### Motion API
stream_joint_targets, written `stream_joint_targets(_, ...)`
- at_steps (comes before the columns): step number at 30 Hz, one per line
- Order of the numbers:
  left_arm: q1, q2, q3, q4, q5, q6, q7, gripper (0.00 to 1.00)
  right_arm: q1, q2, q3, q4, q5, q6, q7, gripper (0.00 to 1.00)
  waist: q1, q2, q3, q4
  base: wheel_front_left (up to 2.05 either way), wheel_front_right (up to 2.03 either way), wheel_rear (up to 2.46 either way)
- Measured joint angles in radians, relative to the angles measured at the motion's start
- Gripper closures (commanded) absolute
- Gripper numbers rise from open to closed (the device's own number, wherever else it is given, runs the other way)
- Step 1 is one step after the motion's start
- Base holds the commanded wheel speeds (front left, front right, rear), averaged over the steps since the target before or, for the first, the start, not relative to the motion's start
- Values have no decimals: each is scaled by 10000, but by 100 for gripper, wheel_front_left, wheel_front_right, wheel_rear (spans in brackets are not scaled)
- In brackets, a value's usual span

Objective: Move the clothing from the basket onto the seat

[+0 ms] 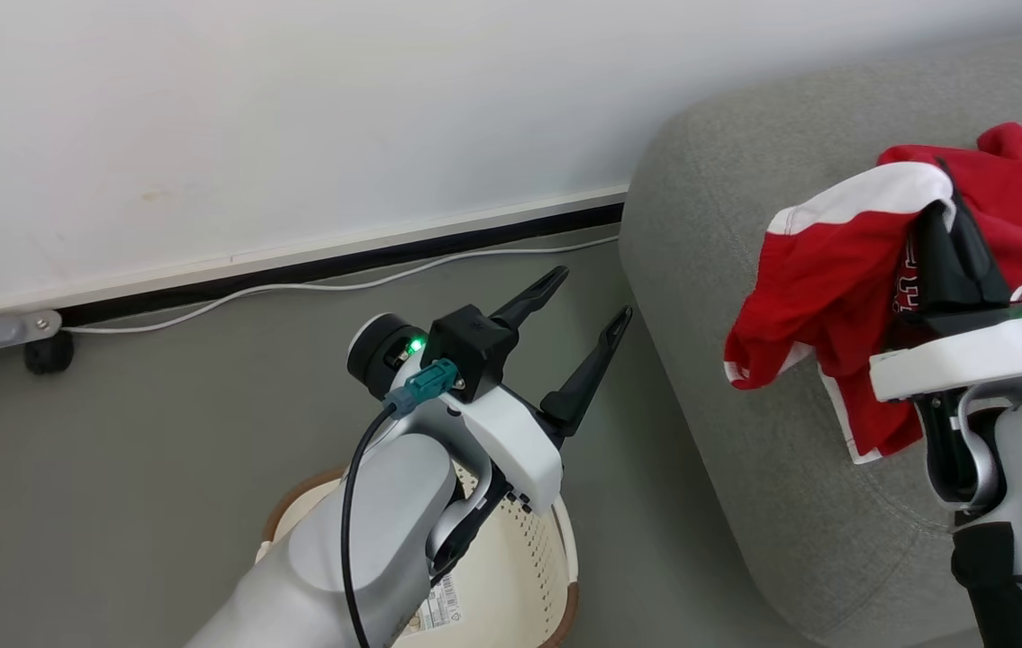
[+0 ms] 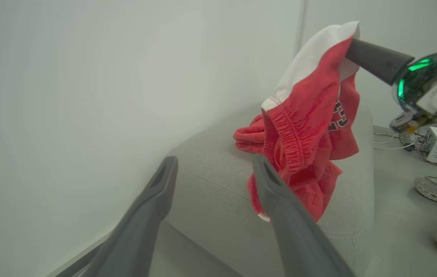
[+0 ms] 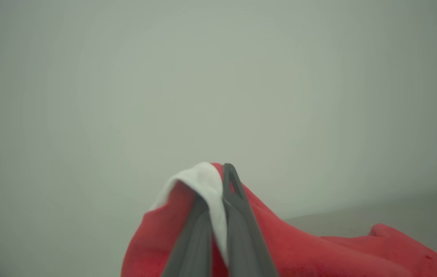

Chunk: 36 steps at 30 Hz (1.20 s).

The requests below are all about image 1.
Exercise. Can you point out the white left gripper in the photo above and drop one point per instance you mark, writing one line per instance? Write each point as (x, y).
(510, 441)

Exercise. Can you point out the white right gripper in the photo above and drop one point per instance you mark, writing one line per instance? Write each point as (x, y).
(961, 360)

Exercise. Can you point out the red garment with white stripes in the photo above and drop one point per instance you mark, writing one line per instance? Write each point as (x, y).
(826, 279)

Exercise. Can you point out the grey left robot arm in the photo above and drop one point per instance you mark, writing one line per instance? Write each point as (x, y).
(366, 531)

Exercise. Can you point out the beige plastic laundry basket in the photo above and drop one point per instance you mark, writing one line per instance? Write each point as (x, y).
(520, 576)

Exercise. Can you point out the grey fabric sofa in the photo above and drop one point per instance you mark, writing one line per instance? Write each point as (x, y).
(745, 234)

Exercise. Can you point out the black and white baseboard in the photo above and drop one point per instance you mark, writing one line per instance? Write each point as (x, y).
(339, 261)

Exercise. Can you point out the white barcode label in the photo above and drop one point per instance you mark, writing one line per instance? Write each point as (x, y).
(441, 605)

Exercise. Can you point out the black caster wheel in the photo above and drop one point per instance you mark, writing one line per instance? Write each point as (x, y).
(49, 353)

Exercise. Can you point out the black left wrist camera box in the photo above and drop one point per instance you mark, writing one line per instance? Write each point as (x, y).
(473, 346)

